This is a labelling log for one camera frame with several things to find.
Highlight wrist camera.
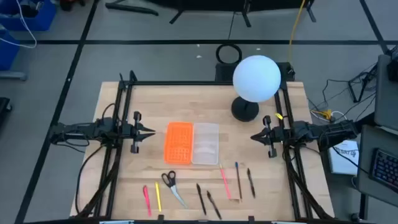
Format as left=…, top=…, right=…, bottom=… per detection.
left=275, top=126, right=290, bottom=142
left=121, top=123, right=134, bottom=138

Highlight black-handled scissors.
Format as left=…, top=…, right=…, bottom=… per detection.
left=160, top=170, right=188, bottom=209

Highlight backlit black keyboard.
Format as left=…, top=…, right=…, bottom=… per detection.
left=369, top=148, right=398, bottom=194

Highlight orange plastic box lid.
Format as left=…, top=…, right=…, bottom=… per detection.
left=164, top=121, right=195, bottom=166

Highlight pink highlighter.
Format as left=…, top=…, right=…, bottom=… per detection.
left=142, top=185, right=152, bottom=218

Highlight black floor cable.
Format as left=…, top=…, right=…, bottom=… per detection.
left=307, top=63, right=379, bottom=124

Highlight blue storage bin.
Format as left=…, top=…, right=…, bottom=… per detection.
left=0, top=0, right=57, bottom=32
left=0, top=29, right=21, bottom=72

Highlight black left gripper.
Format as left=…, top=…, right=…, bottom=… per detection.
left=121, top=111, right=156, bottom=154

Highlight white cable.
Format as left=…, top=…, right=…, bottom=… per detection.
left=0, top=0, right=38, bottom=50

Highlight black curtain partition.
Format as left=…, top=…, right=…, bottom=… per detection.
left=105, top=0, right=317, bottom=28

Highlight matte black pen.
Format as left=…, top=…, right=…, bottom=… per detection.
left=196, top=183, right=208, bottom=216

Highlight pink pencil yellow eraser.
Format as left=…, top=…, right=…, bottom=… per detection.
left=218, top=163, right=233, bottom=200

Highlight clear plastic supply box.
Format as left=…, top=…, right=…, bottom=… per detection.
left=191, top=122, right=220, bottom=166

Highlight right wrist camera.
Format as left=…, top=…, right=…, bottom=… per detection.
left=275, top=126, right=290, bottom=142

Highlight black aluminium table frame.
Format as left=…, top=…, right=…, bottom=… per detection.
left=74, top=70, right=336, bottom=221

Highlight white cardboard box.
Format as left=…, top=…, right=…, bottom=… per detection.
left=328, top=139, right=360, bottom=176

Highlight slim black pen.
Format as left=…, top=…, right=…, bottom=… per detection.
left=246, top=167, right=257, bottom=199

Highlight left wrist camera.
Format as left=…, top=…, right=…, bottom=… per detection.
left=121, top=123, right=134, bottom=138

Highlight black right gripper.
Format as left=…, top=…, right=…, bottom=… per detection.
left=250, top=115, right=289, bottom=159

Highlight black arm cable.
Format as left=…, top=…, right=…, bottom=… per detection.
left=74, top=143, right=106, bottom=215

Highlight brown pencil blue eraser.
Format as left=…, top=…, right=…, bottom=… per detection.
left=234, top=161, right=244, bottom=202

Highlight black ring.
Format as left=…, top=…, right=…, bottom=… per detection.
left=215, top=43, right=243, bottom=65

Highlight black Pilot gel pen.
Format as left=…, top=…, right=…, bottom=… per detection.
left=206, top=190, right=223, bottom=220

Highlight yellow cable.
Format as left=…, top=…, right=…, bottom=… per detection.
left=287, top=0, right=307, bottom=65

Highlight dark grey desk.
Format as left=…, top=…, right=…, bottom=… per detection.
left=356, top=124, right=398, bottom=208

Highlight yellow highlighter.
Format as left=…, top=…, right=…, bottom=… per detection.
left=154, top=181, right=163, bottom=213

